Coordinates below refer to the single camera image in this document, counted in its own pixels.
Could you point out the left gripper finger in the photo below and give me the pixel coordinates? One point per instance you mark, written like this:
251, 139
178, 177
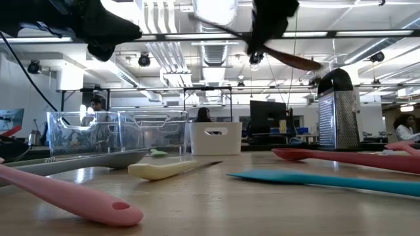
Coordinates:
105, 26
100, 50

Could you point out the brown wooden spoon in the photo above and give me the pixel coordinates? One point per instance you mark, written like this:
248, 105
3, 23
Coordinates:
295, 61

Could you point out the gray spoon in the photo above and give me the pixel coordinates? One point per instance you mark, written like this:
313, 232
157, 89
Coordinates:
115, 160

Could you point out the red slotted spoon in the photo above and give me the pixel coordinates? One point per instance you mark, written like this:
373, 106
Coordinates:
295, 154

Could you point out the green silicone spatula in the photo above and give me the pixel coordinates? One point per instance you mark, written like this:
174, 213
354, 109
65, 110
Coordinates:
159, 152

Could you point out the black plastic ladle spoon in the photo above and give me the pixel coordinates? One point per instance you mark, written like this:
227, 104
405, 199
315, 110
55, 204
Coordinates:
13, 150

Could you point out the teal silicone spatula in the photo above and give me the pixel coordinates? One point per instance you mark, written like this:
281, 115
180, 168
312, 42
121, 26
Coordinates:
295, 178

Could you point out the pink silicone spatula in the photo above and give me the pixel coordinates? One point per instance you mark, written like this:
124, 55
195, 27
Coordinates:
82, 200

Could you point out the red silicone spatula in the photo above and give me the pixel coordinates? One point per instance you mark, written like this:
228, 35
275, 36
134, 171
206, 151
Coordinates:
402, 145

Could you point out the black ceiling spotlight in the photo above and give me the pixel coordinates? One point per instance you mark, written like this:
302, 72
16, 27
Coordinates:
144, 60
34, 67
377, 56
256, 58

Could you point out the person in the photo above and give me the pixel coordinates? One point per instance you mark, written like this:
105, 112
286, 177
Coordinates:
96, 105
203, 114
405, 131

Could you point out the black beam with light strips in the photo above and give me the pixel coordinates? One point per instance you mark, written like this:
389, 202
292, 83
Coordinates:
160, 37

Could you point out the black computer monitor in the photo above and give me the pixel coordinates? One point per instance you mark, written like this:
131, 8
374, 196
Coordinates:
267, 114

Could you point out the yellow item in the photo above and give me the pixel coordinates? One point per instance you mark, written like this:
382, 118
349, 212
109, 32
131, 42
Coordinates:
283, 126

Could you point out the clear plastic bin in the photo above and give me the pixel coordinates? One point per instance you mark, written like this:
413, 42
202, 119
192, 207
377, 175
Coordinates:
57, 131
151, 137

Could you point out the silver kettle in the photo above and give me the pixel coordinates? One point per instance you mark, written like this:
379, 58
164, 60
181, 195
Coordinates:
34, 139

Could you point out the white plastic bin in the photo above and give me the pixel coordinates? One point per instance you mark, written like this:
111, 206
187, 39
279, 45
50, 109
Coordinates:
200, 144

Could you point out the red object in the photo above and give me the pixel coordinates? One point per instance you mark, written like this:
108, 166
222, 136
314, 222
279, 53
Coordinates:
10, 131

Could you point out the silver ceiling duct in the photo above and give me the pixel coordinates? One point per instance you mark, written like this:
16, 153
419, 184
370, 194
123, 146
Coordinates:
215, 13

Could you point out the black aluminium table frame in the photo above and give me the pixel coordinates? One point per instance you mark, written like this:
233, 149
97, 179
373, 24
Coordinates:
256, 147

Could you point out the wall display screen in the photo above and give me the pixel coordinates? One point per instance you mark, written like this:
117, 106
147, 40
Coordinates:
13, 119

